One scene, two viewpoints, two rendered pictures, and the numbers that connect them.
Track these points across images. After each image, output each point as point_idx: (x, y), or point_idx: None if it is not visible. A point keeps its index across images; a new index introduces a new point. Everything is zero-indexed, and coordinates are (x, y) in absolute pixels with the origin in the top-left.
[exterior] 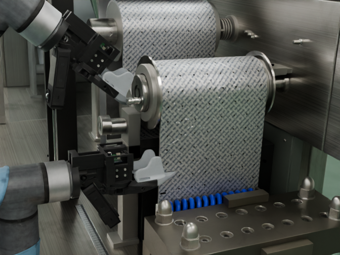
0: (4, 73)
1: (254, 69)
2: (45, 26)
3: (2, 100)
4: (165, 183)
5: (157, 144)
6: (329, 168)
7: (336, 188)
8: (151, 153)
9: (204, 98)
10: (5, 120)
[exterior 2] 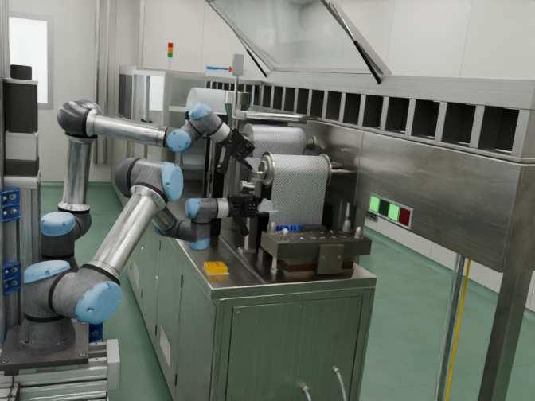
0: None
1: (321, 162)
2: (223, 133)
3: None
4: (272, 216)
5: None
6: (395, 267)
7: (398, 281)
8: (267, 200)
9: (294, 174)
10: None
